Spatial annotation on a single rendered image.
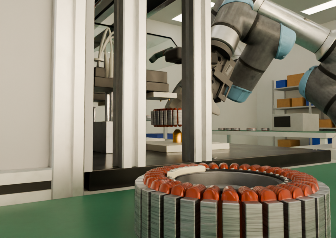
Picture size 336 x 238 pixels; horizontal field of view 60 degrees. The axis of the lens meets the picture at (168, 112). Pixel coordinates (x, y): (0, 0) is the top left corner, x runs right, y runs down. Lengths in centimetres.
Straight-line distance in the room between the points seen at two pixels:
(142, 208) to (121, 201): 11
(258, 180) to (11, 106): 22
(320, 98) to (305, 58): 723
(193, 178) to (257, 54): 56
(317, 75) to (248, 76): 40
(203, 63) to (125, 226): 26
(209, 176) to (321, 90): 91
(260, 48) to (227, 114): 745
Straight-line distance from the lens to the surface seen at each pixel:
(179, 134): 60
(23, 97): 30
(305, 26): 108
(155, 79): 55
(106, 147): 50
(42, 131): 30
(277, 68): 876
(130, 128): 33
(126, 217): 23
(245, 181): 22
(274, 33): 74
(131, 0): 36
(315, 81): 112
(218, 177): 22
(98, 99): 75
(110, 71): 53
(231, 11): 72
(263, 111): 893
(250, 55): 75
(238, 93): 78
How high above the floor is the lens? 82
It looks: 3 degrees up
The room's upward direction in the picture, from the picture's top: straight up
